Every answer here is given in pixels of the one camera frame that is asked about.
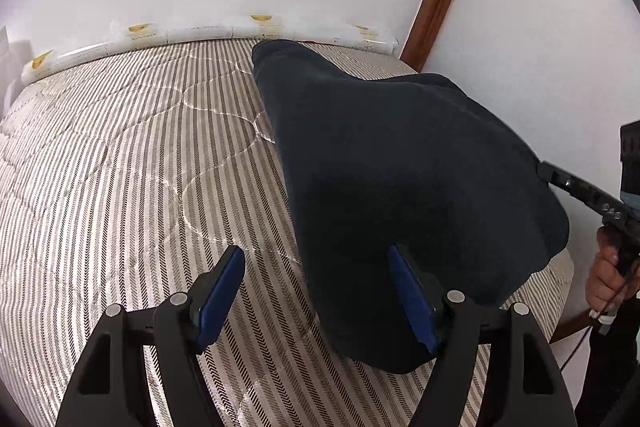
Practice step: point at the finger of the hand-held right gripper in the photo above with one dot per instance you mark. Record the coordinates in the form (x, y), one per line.
(575, 187)

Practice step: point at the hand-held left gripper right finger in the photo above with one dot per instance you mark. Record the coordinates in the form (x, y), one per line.
(412, 302)

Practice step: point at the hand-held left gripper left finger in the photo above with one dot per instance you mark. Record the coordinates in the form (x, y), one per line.
(222, 297)

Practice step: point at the black sweater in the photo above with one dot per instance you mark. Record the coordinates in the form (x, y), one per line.
(400, 157)

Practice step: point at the person's right forearm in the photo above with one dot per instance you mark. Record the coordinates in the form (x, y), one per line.
(610, 372)

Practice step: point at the person's right hand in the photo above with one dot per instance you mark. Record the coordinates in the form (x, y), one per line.
(602, 282)

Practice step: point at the striped quilted mattress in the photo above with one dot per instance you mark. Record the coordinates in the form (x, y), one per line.
(125, 157)

